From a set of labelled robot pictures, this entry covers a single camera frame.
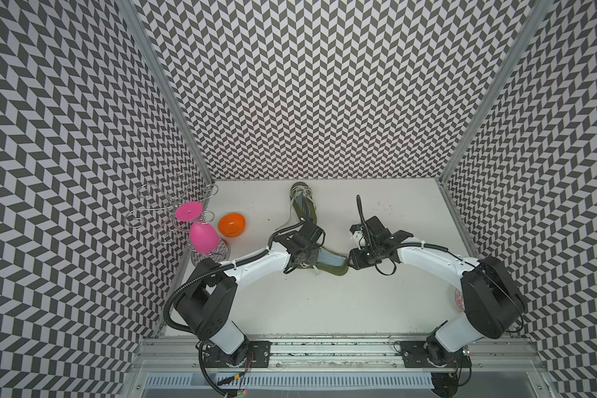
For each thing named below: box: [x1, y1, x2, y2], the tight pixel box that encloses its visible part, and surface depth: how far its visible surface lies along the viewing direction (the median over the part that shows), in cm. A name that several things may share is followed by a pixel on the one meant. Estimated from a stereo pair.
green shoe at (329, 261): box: [296, 246, 349, 277], surface depth 92 cm
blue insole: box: [316, 251, 347, 267], surface depth 93 cm
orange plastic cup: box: [217, 212, 247, 238], surface depth 100 cm
